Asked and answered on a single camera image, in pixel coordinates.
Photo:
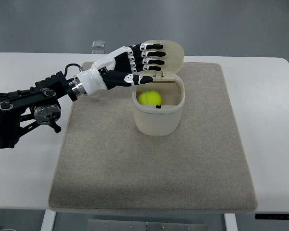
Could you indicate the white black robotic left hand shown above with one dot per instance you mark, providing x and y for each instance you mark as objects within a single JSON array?
[{"x": 120, "y": 68}]

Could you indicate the yellow tennis ball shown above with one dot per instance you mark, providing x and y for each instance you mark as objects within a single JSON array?
[{"x": 150, "y": 97}]

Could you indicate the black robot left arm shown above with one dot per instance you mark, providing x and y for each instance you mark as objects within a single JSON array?
[{"x": 22, "y": 111}]

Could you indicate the lower floor socket plate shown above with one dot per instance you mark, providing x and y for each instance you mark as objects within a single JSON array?
[{"x": 98, "y": 52}]

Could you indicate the floor socket plate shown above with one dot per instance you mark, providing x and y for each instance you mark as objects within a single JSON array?
[
  {"x": 98, "y": 52},
  {"x": 98, "y": 44}
]

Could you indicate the upper floor socket plate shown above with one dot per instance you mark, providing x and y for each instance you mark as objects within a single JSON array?
[{"x": 98, "y": 44}]

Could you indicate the beige plastic bin with lid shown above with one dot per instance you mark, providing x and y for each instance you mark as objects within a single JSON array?
[{"x": 157, "y": 106}]

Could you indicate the grey felt mat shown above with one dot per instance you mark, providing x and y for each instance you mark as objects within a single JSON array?
[{"x": 106, "y": 163}]

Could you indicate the left white table leg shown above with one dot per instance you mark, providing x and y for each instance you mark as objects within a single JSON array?
[{"x": 48, "y": 221}]

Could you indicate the white table leg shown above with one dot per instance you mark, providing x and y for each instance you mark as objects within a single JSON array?
[
  {"x": 48, "y": 221},
  {"x": 230, "y": 222}
]

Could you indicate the right white table leg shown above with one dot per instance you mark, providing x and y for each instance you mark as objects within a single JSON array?
[{"x": 230, "y": 222}]

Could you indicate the black desk control panel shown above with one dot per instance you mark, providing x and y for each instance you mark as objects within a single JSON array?
[{"x": 272, "y": 216}]

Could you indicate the metal table base plate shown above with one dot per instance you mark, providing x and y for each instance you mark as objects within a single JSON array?
[{"x": 118, "y": 225}]

